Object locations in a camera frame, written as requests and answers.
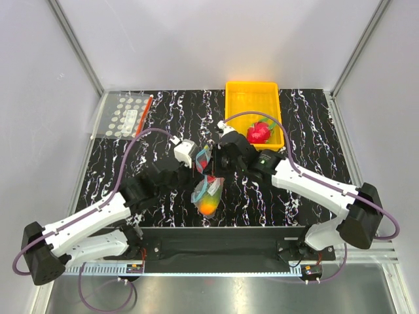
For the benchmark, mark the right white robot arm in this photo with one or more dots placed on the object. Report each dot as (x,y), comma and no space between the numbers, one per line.
(356,209)

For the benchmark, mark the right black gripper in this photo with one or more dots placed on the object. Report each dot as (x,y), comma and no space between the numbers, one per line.
(217,170)

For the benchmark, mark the white slotted cable duct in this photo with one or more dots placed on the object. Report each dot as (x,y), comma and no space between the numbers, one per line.
(254,268)

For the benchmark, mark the clear blue zip bag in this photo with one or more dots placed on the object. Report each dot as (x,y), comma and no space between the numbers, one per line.
(208,184)

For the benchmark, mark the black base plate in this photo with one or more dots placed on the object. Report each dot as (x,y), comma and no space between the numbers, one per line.
(233,245)

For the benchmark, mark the red apple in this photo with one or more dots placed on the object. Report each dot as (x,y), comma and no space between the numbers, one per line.
(203,162)

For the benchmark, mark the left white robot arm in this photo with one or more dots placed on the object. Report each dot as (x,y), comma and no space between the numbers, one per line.
(50,250)

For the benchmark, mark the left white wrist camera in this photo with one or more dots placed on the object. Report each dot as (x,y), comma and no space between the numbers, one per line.
(184,150)

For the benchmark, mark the clear red zip bag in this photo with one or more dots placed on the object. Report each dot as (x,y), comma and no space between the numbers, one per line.
(119,114)

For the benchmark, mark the peach fruit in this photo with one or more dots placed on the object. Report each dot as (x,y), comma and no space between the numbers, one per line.
(208,208)

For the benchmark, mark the orange green mango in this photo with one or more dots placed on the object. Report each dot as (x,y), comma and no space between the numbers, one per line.
(210,200)

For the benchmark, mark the aluminium frame rail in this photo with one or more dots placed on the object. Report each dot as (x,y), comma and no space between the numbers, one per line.
(380,252)

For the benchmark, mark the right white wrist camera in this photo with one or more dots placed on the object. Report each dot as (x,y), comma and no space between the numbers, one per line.
(224,129)

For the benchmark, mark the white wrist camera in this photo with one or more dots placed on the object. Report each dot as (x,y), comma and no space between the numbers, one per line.
(184,150)
(224,129)

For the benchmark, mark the red dragon fruit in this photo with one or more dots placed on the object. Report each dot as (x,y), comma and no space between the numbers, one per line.
(260,132)

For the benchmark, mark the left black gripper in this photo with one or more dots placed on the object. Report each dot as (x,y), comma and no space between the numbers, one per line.
(192,177)

